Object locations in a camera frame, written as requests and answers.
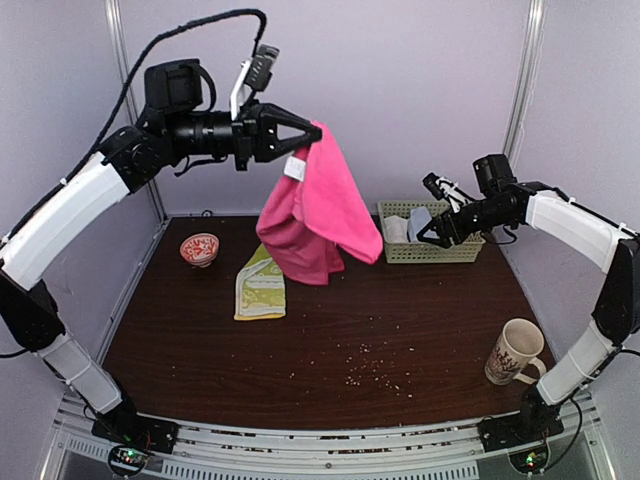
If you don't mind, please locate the left circuit board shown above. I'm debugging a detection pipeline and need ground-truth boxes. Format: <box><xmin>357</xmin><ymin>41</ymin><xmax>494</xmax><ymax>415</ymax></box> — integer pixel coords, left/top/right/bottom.
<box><xmin>107</xmin><ymin>445</ymin><xmax>150</xmax><ymax>476</ymax></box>

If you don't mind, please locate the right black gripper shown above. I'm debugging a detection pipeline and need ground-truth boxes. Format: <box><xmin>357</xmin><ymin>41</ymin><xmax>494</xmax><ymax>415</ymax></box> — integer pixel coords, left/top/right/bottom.
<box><xmin>418</xmin><ymin>196</ymin><xmax>513</xmax><ymax>248</ymax></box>

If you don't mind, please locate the green plastic basket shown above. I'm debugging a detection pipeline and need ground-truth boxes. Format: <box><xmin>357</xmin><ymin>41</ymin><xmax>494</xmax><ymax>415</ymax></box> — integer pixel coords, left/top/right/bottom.
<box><xmin>377</xmin><ymin>200</ymin><xmax>486</xmax><ymax>264</ymax></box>

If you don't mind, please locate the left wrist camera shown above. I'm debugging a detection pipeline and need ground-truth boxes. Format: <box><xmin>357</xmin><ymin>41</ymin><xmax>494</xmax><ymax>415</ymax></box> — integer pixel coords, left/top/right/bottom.
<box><xmin>229</xmin><ymin>44</ymin><xmax>280</xmax><ymax>120</ymax></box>

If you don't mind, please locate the aluminium corner post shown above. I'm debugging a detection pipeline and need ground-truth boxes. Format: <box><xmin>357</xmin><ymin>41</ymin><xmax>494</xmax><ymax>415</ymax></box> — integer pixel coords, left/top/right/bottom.
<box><xmin>104</xmin><ymin>0</ymin><xmax>167</xmax><ymax>224</ymax></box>
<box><xmin>503</xmin><ymin>0</ymin><xmax>546</xmax><ymax>168</ymax></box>

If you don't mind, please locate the red patterned bowl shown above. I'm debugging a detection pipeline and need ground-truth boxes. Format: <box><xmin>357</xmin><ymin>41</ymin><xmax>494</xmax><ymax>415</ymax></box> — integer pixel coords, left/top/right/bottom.
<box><xmin>179</xmin><ymin>233</ymin><xmax>220</xmax><ymax>268</ymax></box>

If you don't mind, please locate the left aluminium corner post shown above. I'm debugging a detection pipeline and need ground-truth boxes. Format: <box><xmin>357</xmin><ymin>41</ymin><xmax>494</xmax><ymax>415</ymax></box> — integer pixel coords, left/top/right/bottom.
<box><xmin>104</xmin><ymin>0</ymin><xmax>167</xmax><ymax>224</ymax></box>

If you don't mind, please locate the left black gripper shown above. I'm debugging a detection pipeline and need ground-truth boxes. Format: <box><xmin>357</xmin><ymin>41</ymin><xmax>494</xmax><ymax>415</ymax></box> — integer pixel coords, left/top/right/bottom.
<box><xmin>165</xmin><ymin>96</ymin><xmax>322</xmax><ymax>169</ymax></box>

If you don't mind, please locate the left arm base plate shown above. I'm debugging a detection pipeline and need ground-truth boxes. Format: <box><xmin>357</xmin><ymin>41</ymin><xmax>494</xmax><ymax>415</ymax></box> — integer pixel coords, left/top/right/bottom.
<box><xmin>91</xmin><ymin>413</ymin><xmax>179</xmax><ymax>454</ymax></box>

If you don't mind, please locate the circuit board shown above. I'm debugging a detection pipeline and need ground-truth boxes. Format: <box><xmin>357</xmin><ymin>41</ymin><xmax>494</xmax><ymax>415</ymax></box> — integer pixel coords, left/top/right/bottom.
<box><xmin>509</xmin><ymin>446</ymin><xmax>550</xmax><ymax>475</ymax></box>
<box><xmin>107</xmin><ymin>445</ymin><xmax>150</xmax><ymax>476</ymax></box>

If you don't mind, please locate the white rolled towel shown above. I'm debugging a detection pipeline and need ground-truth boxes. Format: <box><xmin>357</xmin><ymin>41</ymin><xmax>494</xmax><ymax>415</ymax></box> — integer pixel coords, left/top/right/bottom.
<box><xmin>382</xmin><ymin>215</ymin><xmax>409</xmax><ymax>244</ymax></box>

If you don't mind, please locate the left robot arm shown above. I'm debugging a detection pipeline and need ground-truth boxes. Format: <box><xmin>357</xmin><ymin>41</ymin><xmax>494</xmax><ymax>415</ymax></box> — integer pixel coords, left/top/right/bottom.
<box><xmin>1</xmin><ymin>54</ymin><xmax>322</xmax><ymax>444</ymax></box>

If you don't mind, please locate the green patterned towel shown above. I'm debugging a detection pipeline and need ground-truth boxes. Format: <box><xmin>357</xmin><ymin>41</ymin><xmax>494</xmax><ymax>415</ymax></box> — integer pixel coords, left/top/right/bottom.
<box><xmin>234</xmin><ymin>244</ymin><xmax>286</xmax><ymax>321</ymax></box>

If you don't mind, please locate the aluminium front rail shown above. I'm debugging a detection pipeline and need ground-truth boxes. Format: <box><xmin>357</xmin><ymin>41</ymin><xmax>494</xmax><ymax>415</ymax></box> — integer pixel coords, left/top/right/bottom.
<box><xmin>49</xmin><ymin>394</ymin><xmax>601</xmax><ymax>480</ymax></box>

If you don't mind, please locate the right aluminium corner post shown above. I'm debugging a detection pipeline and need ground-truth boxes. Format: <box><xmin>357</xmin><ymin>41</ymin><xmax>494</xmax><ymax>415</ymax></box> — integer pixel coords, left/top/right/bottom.
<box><xmin>503</xmin><ymin>0</ymin><xmax>546</xmax><ymax>168</ymax></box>

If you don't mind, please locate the light blue rolled towel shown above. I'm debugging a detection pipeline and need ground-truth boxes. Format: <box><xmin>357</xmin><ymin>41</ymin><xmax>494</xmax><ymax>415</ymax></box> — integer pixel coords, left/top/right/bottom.
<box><xmin>407</xmin><ymin>206</ymin><xmax>432</xmax><ymax>243</ymax></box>

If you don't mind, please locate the cream mug red pattern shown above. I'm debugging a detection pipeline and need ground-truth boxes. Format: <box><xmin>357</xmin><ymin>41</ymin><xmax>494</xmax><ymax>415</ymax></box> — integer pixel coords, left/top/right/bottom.
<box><xmin>484</xmin><ymin>318</ymin><xmax>547</xmax><ymax>386</ymax></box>

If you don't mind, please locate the pink towel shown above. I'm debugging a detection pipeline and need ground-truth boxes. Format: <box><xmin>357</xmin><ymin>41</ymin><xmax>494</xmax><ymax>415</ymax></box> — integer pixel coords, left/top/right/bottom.
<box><xmin>256</xmin><ymin>121</ymin><xmax>383</xmax><ymax>286</ymax></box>

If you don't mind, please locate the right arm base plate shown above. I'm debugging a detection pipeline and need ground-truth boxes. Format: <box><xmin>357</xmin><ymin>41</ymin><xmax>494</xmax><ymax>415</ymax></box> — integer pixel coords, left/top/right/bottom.
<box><xmin>477</xmin><ymin>413</ymin><xmax>564</xmax><ymax>453</ymax></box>

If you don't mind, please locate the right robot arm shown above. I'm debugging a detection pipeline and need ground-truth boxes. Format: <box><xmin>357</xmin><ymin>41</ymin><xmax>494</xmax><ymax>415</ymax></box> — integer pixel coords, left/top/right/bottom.
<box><xmin>417</xmin><ymin>154</ymin><xmax>639</xmax><ymax>442</ymax></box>

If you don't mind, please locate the right circuit board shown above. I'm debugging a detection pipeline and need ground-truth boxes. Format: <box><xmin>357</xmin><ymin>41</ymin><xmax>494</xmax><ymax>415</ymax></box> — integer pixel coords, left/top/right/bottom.
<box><xmin>509</xmin><ymin>446</ymin><xmax>550</xmax><ymax>475</ymax></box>

